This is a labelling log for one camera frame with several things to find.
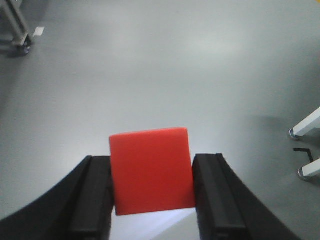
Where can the metal rack caster leg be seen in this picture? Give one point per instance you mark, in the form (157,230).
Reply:
(19,28)

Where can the red cube block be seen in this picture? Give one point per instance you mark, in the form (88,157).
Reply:
(152,171)

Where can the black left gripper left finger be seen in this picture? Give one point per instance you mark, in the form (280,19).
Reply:
(79,207)

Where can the white table leg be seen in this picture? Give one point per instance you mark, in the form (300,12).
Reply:
(309,123)
(309,171)

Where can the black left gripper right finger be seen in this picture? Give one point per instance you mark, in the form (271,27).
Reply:
(226,209)

